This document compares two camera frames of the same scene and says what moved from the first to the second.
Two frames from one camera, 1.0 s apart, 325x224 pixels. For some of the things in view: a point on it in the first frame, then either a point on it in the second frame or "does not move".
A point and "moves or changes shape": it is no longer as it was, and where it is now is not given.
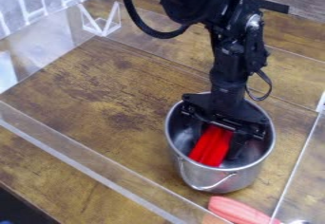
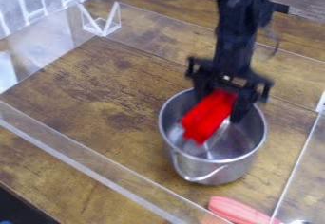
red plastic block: (211, 144) moves or changes shape
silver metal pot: (209, 178) moves or changes shape
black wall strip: (276, 7) does not move
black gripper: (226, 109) → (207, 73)
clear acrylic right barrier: (301, 204) does not move
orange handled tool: (238, 212) does not move
